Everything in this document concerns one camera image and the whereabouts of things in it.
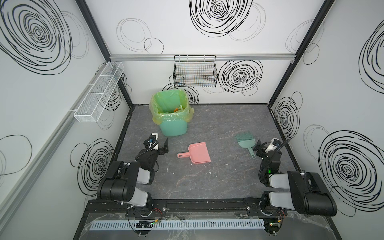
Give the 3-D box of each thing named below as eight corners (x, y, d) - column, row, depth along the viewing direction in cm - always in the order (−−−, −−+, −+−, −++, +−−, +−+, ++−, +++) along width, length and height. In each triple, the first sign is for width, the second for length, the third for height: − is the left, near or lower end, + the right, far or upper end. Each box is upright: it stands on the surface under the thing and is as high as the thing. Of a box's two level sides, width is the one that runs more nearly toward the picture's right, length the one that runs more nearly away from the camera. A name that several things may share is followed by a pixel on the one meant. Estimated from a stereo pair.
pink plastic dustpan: (177, 163, 91) (176, 161, 89) (178, 144, 100) (178, 142, 97) (210, 163, 91) (210, 161, 89) (209, 144, 100) (209, 142, 97)
